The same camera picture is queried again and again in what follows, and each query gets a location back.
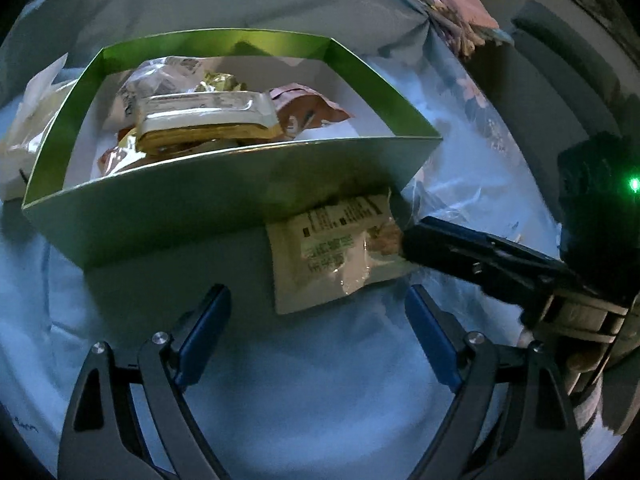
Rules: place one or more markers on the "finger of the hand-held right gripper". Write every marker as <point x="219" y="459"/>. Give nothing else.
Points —
<point x="490" y="242"/>
<point x="475" y="270"/>

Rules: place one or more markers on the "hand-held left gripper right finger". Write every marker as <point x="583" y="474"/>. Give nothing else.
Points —
<point x="430" y="340"/>

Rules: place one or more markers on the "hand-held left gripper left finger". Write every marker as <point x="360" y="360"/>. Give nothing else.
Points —
<point x="205" y="335"/>

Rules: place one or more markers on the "green cardboard box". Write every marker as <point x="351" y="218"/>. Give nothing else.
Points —
<point x="175" y="210"/>

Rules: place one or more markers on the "pale yellow snack packet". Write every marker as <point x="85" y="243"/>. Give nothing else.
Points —
<point x="325" y="260"/>

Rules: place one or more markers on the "tan brown snack packet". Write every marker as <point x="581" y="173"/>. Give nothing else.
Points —
<point x="210" y="122"/>

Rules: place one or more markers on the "orange snack packet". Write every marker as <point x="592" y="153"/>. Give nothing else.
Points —
<point x="305" y="110"/>

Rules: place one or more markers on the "crinkled yellow snack packet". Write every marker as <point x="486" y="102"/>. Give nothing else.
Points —
<point x="220" y="81"/>

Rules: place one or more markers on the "grey sofa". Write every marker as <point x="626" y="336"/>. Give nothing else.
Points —
<point x="550" y="85"/>

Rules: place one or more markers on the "pile of folded clothes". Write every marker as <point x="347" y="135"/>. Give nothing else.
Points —
<point x="460" y="5"/>

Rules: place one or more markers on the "white tissue pack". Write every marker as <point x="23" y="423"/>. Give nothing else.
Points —
<point x="30" y="125"/>

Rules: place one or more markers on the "framed wall picture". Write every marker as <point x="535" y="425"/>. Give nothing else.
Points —
<point x="600" y="0"/>

